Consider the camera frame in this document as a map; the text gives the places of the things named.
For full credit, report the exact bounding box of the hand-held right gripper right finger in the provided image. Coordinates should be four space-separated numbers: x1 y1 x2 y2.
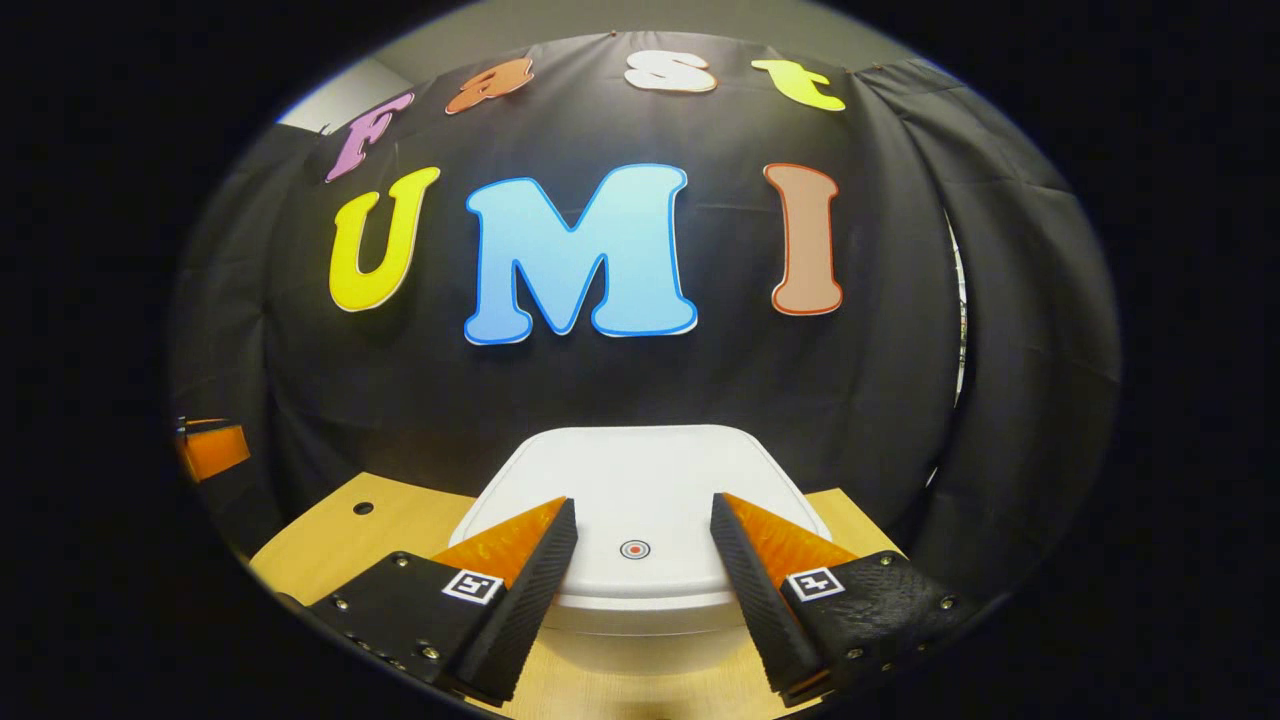
709 491 988 708

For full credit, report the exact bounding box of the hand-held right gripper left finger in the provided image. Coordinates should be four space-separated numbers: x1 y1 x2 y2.
305 495 580 706

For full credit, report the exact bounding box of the white desktop garbage bin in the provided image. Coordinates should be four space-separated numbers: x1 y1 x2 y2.
450 425 833 676

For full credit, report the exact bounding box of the wooden desktop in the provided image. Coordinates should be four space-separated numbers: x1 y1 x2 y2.
250 472 901 720

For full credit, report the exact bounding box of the black backdrop cloth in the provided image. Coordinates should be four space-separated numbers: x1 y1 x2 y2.
170 30 1121 601

